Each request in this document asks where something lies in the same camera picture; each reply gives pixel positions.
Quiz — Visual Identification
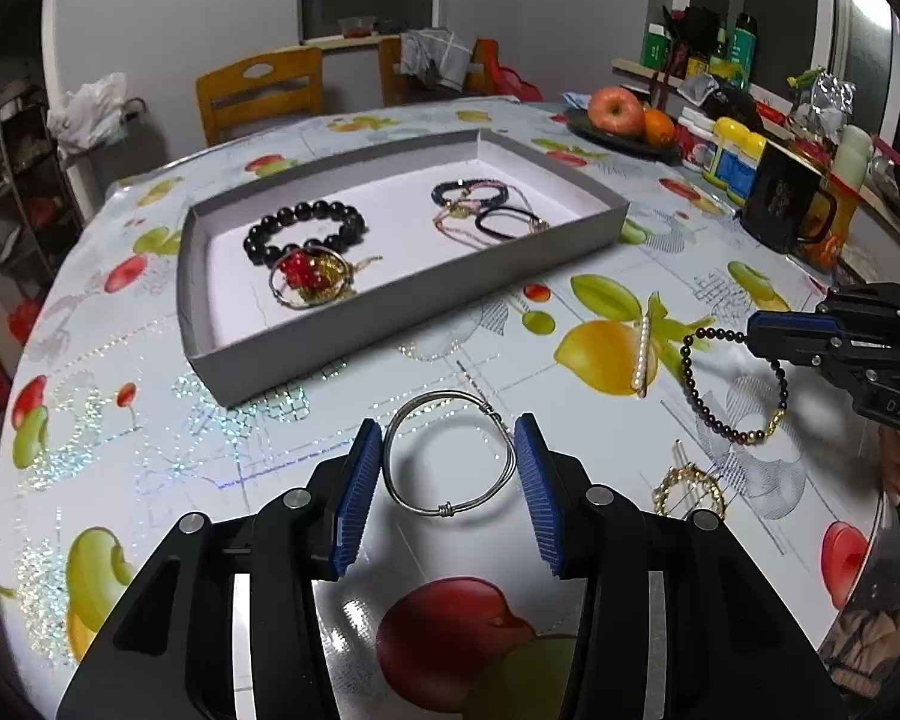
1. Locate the grey cardboard box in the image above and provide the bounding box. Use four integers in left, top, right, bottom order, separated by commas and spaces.
176, 127, 631, 407

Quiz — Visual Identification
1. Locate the small dark bead bracelet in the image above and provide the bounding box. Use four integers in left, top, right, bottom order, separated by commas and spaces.
679, 326, 790, 447

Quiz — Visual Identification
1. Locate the silver wire bangle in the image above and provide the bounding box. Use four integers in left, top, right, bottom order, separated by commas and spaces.
382, 390, 517, 520

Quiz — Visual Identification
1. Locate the red bag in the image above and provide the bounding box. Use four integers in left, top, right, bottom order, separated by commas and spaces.
472, 40, 545, 102

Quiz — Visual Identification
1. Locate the pink cord bracelet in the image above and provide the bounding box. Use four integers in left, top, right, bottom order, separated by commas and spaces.
431, 199, 548, 248

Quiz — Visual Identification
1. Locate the patterned clothing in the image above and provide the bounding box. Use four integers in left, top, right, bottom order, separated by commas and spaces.
817, 465, 900, 720

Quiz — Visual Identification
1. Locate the fruit print tablecloth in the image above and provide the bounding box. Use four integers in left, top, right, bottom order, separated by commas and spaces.
0, 94, 900, 720

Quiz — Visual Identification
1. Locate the pale green bottle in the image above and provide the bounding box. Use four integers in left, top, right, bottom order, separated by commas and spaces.
832, 124, 871, 188

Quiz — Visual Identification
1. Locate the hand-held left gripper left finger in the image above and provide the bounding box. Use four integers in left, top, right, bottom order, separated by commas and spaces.
56, 418, 385, 720

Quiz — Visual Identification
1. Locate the wooden chair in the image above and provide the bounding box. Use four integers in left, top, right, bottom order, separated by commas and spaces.
377, 34, 496, 107
195, 46, 325, 147

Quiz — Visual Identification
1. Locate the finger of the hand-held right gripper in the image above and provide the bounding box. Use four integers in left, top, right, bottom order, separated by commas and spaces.
752, 341, 882, 391
746, 281, 900, 350

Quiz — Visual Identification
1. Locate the red bead charm bangle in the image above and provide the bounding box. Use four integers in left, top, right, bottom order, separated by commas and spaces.
268, 244, 383, 310

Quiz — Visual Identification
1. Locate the white jar with red label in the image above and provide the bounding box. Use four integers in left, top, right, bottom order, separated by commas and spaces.
679, 116, 721, 170

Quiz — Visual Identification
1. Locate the orange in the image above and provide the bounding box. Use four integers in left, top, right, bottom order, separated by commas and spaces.
643, 109, 677, 149

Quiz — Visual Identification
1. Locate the pearl strand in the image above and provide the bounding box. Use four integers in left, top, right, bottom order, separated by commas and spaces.
630, 307, 655, 398

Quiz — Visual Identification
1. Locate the dark bag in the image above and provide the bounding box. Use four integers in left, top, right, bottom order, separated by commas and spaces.
682, 75, 762, 128

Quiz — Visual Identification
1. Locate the black mug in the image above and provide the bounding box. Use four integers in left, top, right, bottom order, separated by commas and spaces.
740, 141, 841, 254

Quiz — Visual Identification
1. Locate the gold bead bracelet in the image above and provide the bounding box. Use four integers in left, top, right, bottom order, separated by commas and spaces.
651, 465, 727, 520

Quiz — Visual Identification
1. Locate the dark fruit plate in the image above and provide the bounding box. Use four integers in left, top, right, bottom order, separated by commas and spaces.
564, 109, 683, 166

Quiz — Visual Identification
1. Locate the dark green bottle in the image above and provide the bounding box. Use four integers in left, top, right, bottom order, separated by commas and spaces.
731, 13, 760, 68

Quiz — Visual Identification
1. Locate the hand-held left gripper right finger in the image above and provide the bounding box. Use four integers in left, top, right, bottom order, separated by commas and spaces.
514, 412, 848, 720

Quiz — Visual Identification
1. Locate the red apple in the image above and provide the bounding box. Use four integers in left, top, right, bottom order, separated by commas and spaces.
587, 86, 646, 137

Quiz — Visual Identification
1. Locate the large black bead bracelet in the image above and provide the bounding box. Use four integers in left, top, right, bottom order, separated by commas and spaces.
244, 199, 368, 267

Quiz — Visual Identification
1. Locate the yellow lid container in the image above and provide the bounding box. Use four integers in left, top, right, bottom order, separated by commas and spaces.
709, 118, 767, 196

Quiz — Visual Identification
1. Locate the storage shelf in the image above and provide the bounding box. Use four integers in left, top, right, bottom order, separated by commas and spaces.
0, 82, 83, 278

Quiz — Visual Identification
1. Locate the red container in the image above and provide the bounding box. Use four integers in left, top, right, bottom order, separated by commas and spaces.
7, 296, 46, 346

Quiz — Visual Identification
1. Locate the white plastic bag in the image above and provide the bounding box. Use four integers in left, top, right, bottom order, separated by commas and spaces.
47, 73, 130, 155

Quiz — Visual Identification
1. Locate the dark blue bead bracelet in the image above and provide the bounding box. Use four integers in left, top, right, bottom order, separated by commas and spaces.
430, 178, 512, 207

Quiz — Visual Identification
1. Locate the black hair tie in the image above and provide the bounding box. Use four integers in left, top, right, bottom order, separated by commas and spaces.
474, 206, 548, 242

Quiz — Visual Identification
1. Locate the grey checked cloth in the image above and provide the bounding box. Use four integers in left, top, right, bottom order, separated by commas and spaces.
401, 28, 472, 87

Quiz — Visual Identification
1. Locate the clear plastic wrap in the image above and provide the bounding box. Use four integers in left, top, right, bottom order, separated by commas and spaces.
787, 67, 848, 140

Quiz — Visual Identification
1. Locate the orange cup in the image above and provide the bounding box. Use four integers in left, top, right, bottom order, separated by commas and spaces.
795, 180, 860, 272

